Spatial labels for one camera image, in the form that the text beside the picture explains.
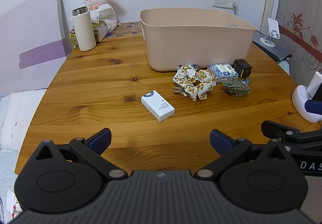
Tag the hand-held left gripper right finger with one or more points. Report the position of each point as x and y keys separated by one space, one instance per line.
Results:
x=220 y=142

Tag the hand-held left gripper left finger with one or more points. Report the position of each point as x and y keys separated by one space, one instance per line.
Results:
x=99 y=139

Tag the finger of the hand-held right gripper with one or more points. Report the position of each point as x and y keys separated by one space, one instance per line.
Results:
x=276 y=131
x=314 y=111

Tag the beige plastic storage bin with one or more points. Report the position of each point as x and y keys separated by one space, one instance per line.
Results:
x=196 y=45

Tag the white tabletop device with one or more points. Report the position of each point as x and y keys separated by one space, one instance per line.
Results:
x=299 y=98

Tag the green packet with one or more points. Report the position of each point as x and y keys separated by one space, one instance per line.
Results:
x=236 y=87

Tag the floral fabric scrunchie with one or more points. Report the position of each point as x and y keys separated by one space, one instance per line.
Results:
x=193 y=83

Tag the white cardboard box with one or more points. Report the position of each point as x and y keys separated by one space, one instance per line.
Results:
x=156 y=105

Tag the grey hair clip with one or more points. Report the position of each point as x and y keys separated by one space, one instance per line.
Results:
x=177 y=89

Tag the blue white patterned box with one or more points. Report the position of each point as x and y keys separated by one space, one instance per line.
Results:
x=222 y=71

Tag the dark brown box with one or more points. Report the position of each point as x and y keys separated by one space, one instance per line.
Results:
x=242 y=68

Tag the dark tablet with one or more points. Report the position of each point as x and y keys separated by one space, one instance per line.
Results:
x=276 y=49

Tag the dark flat box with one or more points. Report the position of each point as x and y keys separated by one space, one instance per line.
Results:
x=193 y=66

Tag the white pillow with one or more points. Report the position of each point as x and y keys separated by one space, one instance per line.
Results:
x=20 y=118

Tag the white phone stand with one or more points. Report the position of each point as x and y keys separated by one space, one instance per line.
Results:
x=273 y=26

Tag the light blue bedsheet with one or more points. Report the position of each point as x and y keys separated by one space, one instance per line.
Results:
x=6 y=171

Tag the gold foil packet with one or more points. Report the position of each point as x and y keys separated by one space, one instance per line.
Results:
x=73 y=38

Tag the white thermos bottle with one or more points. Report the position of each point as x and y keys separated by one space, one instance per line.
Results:
x=84 y=33

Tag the beige tissue box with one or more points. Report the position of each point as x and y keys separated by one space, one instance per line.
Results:
x=99 y=31

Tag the purple flower table mat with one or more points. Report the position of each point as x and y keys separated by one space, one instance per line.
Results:
x=125 y=29

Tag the white tissue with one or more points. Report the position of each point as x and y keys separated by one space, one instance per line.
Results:
x=102 y=10

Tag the white and purple board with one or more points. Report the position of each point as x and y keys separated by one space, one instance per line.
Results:
x=32 y=25

